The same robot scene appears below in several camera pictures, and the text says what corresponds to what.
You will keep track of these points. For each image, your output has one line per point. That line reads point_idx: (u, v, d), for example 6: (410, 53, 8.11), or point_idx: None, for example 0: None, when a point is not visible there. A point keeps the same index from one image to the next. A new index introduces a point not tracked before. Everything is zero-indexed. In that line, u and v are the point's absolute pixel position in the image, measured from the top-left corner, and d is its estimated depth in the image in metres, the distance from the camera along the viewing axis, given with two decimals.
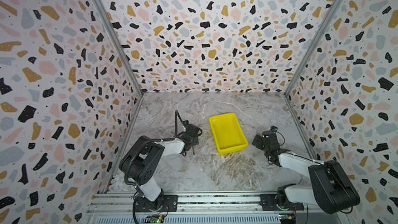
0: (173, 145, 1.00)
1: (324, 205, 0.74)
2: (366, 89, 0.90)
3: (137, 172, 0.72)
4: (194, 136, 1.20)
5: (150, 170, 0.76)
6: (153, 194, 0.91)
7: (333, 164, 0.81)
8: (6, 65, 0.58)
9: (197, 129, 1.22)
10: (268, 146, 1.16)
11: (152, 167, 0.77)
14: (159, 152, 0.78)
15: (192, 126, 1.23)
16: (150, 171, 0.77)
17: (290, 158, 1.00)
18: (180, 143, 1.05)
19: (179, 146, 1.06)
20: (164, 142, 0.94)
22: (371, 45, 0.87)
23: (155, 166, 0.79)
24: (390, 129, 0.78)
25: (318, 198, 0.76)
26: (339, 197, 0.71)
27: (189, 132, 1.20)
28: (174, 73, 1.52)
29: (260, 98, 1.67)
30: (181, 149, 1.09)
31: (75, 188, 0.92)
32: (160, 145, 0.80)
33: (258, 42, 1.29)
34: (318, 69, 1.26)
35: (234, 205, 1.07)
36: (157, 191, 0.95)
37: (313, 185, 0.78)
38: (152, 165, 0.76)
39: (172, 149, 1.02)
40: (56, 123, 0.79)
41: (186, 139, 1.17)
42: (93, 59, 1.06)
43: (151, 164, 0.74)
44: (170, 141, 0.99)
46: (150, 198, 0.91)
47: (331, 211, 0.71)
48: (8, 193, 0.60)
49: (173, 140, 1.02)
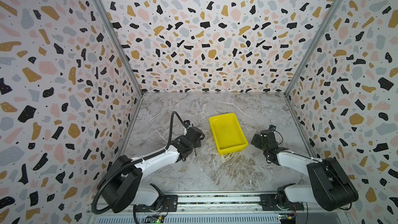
0: (162, 159, 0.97)
1: (324, 203, 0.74)
2: (366, 89, 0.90)
3: (111, 199, 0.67)
4: (194, 141, 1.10)
5: (127, 197, 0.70)
6: (151, 198, 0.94)
7: (331, 162, 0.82)
8: (6, 64, 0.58)
9: (197, 134, 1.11)
10: (267, 145, 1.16)
11: (128, 195, 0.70)
14: (136, 179, 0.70)
15: (192, 129, 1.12)
16: (128, 197, 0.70)
17: (289, 156, 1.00)
18: (172, 154, 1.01)
19: (173, 156, 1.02)
20: (148, 161, 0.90)
22: (371, 45, 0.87)
23: (134, 192, 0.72)
24: (390, 129, 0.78)
25: (318, 196, 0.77)
26: (338, 194, 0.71)
27: (188, 138, 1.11)
28: (174, 73, 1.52)
29: (260, 98, 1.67)
30: (175, 158, 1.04)
31: (76, 188, 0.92)
32: (139, 171, 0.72)
33: (258, 42, 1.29)
34: (318, 69, 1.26)
35: (234, 205, 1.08)
36: (156, 195, 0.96)
37: (312, 183, 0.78)
38: (128, 193, 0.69)
39: (161, 163, 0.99)
40: (56, 123, 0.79)
41: (186, 144, 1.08)
42: (93, 59, 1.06)
43: (125, 193, 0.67)
44: (157, 156, 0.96)
46: (147, 202, 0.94)
47: (331, 208, 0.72)
48: (8, 193, 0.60)
49: (161, 155, 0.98)
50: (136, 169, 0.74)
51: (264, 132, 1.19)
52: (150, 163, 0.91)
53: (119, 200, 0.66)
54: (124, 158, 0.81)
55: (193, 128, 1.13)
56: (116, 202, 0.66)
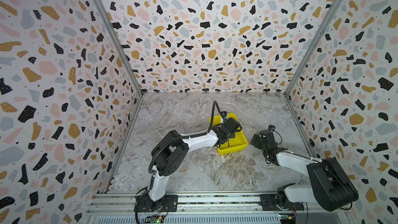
0: (203, 140, 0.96)
1: (324, 203, 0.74)
2: (366, 89, 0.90)
3: (161, 165, 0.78)
4: (231, 132, 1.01)
5: (175, 163, 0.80)
6: (159, 193, 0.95)
7: (330, 162, 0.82)
8: (6, 65, 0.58)
9: (236, 126, 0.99)
10: (266, 145, 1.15)
11: (176, 163, 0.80)
14: (183, 152, 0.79)
15: (232, 120, 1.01)
16: (175, 165, 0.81)
17: (288, 156, 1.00)
18: (212, 138, 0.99)
19: (212, 141, 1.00)
20: (193, 139, 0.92)
22: (371, 45, 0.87)
23: (179, 162, 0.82)
24: (390, 129, 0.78)
25: (318, 196, 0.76)
26: (338, 194, 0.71)
27: (227, 126, 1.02)
28: (174, 73, 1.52)
29: (260, 98, 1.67)
30: (214, 142, 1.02)
31: (76, 188, 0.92)
32: (186, 145, 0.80)
33: (258, 42, 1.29)
34: (318, 69, 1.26)
35: (234, 205, 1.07)
36: (161, 195, 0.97)
37: (312, 183, 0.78)
38: (176, 161, 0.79)
39: (203, 144, 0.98)
40: (56, 123, 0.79)
41: (223, 131, 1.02)
42: (93, 59, 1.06)
43: (173, 161, 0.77)
44: (200, 137, 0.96)
46: (155, 196, 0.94)
47: (331, 208, 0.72)
48: (8, 193, 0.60)
49: (204, 136, 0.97)
50: (184, 143, 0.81)
51: (263, 132, 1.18)
52: (194, 141, 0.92)
53: (168, 166, 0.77)
54: (175, 132, 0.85)
55: (232, 119, 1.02)
56: (167, 167, 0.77)
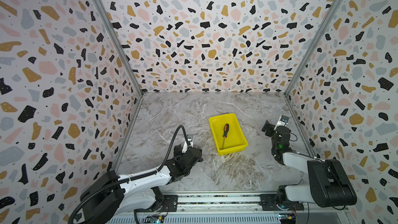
0: (151, 180, 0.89)
1: (318, 199, 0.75)
2: (366, 89, 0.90)
3: (86, 216, 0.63)
4: (190, 165, 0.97)
5: (103, 216, 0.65)
6: (146, 203, 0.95)
7: (333, 162, 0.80)
8: (5, 65, 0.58)
9: (193, 159, 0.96)
10: (278, 143, 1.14)
11: (107, 214, 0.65)
14: (117, 201, 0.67)
15: (189, 153, 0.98)
16: (104, 217, 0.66)
17: (293, 155, 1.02)
18: (164, 177, 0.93)
19: (164, 180, 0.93)
20: (135, 181, 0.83)
22: (371, 45, 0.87)
23: (111, 213, 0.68)
24: (390, 129, 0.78)
25: (313, 193, 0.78)
26: (333, 193, 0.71)
27: (184, 160, 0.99)
28: (174, 73, 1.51)
29: (260, 98, 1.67)
30: (166, 180, 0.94)
31: (76, 188, 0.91)
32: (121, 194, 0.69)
33: (258, 42, 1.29)
34: (318, 69, 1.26)
35: (234, 205, 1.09)
36: (152, 200, 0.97)
37: (310, 179, 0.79)
38: (107, 212, 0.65)
39: (150, 184, 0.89)
40: (56, 123, 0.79)
41: (180, 168, 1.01)
42: (93, 59, 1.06)
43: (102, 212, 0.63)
44: (144, 178, 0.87)
46: (144, 206, 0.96)
47: (324, 205, 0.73)
48: (8, 193, 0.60)
49: (151, 176, 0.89)
50: (119, 191, 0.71)
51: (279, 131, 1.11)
52: (136, 184, 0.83)
53: (94, 219, 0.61)
54: (112, 174, 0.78)
55: (190, 152, 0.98)
56: (92, 220, 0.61)
